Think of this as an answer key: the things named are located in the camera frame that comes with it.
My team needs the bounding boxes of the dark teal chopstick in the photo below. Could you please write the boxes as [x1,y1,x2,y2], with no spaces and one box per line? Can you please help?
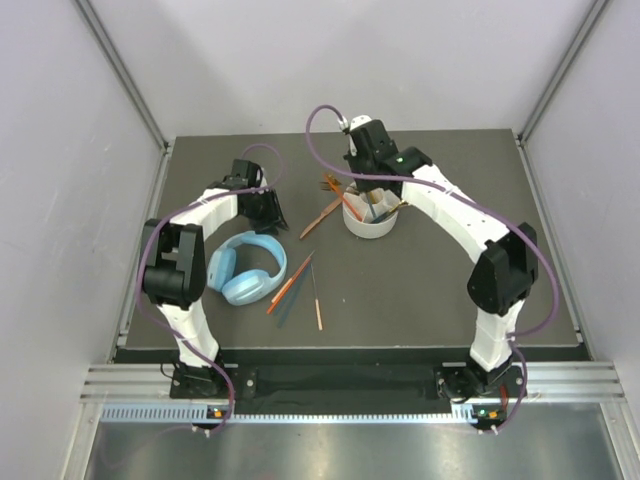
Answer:
[367,192,377,223]
[276,285,302,329]

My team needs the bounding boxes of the white divided round container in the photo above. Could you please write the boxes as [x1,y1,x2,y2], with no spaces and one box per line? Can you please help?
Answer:
[342,182,401,240]

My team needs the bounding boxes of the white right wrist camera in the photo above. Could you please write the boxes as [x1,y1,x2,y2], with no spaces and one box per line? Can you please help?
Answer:
[338,115,372,156]

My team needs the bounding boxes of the gold spoon green handle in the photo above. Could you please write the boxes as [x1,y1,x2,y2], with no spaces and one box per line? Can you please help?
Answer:
[371,201,409,224]

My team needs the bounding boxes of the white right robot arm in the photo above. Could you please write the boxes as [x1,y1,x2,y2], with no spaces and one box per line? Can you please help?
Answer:
[339,115,538,398]

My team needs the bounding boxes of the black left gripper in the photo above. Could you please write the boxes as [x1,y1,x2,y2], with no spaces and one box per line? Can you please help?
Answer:
[241,187,288,235]

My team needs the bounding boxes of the grey slotted cable duct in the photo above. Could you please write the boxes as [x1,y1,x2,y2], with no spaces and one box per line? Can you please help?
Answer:
[100,403,500,425]

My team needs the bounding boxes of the copper utensil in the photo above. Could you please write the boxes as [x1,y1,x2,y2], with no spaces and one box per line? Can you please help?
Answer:
[299,198,342,240]

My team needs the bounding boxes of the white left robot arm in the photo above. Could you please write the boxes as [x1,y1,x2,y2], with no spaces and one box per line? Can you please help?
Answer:
[139,159,288,399]

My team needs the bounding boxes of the aluminium frame rail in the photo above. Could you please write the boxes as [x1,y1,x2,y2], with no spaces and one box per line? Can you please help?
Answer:
[71,0,170,154]

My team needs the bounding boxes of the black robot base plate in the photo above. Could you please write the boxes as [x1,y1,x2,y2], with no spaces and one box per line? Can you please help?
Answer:
[165,347,527,408]

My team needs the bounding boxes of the gold fork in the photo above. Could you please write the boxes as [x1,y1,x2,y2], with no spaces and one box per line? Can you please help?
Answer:
[320,176,344,199]

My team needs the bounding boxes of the light blue headphones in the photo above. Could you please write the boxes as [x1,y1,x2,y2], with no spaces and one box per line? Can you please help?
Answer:
[206,231,288,306]

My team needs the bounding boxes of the silver copper chopstick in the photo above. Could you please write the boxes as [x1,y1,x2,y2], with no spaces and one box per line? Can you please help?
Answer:
[310,263,324,331]

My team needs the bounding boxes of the orange chopstick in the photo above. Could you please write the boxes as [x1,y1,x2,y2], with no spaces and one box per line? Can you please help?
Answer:
[323,174,363,222]
[266,251,314,315]

